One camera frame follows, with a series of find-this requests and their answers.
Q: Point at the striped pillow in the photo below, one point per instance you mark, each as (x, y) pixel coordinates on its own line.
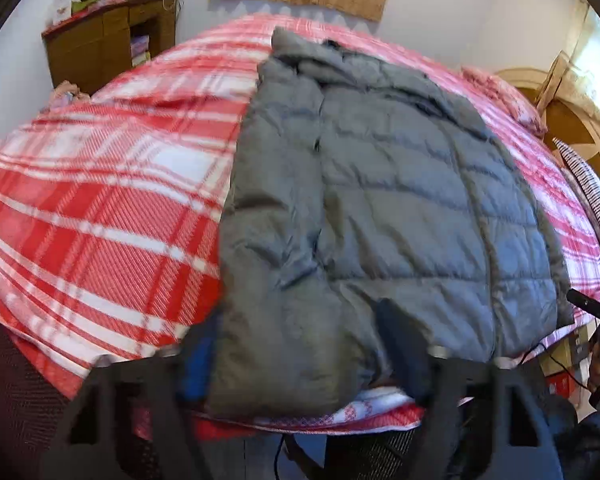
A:
(592, 190)

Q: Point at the stack of boxes in desk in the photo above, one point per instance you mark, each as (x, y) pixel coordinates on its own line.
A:
(141, 50)

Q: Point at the bed with red plaid sheet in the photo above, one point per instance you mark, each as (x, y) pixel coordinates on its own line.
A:
(95, 200)

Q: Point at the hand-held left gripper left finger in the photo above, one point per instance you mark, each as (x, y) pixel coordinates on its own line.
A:
(200, 367)

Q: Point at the pink floral pillow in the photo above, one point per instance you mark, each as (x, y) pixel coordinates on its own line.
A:
(510, 95)

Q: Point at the wooden arched headboard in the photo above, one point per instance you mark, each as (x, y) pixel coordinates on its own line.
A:
(575, 125)

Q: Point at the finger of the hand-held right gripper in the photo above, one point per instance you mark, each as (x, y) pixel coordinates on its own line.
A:
(582, 301)

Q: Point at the pile of pastel clothes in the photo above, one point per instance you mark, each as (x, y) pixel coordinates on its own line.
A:
(65, 95)

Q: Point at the red cardboard box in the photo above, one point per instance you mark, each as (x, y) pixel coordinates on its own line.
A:
(560, 385)

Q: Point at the beige side curtain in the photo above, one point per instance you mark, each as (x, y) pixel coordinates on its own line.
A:
(577, 55)

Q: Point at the brown wooden desk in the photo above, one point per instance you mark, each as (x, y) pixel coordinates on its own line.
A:
(105, 45)

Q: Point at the grey puffer jacket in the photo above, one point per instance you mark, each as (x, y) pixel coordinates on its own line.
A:
(375, 200)

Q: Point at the white printed box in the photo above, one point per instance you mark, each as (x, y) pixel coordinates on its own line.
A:
(63, 7)

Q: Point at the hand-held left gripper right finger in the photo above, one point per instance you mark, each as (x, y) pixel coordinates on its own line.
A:
(402, 355)

